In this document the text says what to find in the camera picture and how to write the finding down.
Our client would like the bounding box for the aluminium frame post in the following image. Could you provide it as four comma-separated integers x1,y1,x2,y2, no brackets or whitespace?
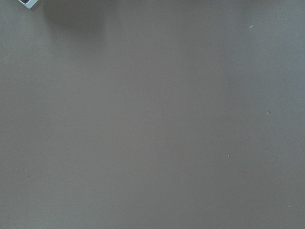
18,0,38,9

